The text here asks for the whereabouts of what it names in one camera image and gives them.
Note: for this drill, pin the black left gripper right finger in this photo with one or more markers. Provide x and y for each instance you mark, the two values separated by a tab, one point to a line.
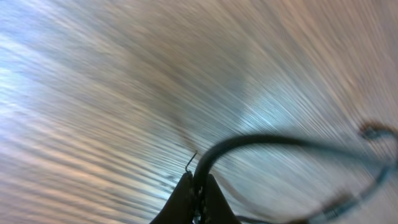
214	208

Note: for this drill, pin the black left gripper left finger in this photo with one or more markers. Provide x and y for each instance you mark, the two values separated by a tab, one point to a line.
180	207

